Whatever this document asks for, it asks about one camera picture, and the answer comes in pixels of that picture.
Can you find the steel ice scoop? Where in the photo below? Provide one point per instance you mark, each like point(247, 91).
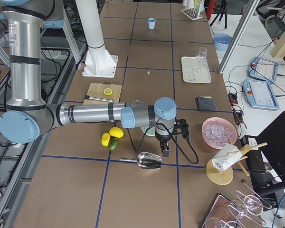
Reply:
point(146, 161)

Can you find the aluminium frame post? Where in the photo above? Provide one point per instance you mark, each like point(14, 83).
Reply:
point(243, 22)

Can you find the wooden cutting board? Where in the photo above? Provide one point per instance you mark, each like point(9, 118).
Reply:
point(97, 90)

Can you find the white wire cup rack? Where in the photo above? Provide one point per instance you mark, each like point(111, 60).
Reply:
point(193, 8)

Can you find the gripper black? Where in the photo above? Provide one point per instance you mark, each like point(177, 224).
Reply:
point(163, 138)

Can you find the lemon half slice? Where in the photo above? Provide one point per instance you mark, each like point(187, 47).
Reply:
point(108, 91)

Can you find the green bowl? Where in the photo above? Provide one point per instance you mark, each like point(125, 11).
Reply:
point(150, 131)

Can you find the near blue teach pendant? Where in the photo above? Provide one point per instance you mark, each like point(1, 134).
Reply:
point(259, 94)

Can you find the wooden cup stand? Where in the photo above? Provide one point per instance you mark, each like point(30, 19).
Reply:
point(225, 177)

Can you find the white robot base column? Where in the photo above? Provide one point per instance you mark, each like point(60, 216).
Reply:
point(99, 62)

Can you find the cream bear serving tray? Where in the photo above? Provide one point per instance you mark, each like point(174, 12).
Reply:
point(203, 77)

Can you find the green lime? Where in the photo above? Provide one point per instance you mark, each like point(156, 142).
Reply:
point(113, 144)

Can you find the whole yellow lemon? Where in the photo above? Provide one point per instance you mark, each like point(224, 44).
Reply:
point(116, 132)

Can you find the blue teach pendant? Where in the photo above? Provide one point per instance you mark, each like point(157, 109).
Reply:
point(263, 69)
point(259, 94)

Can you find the blue bowl with fork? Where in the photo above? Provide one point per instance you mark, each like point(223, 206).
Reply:
point(221, 41)

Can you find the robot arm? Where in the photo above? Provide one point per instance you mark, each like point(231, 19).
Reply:
point(28, 116)

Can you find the far blue teach pendant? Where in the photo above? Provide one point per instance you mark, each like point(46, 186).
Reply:
point(263, 69)

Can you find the grey folded cloth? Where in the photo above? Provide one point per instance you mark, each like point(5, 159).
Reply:
point(205, 103)

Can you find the black camera tripod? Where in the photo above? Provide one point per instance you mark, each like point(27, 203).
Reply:
point(222, 13)

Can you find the steel muddler black tip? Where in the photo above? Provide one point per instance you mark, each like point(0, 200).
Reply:
point(97, 98)

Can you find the pink bowl of ice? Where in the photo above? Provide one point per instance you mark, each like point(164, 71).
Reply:
point(217, 132)

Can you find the clear wine glass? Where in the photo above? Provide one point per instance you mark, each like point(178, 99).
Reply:
point(200, 59)

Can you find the white carton on stand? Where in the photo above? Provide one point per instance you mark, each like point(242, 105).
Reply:
point(226, 157)

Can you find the light blue plastic cup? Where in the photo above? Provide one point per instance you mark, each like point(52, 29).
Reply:
point(151, 23)

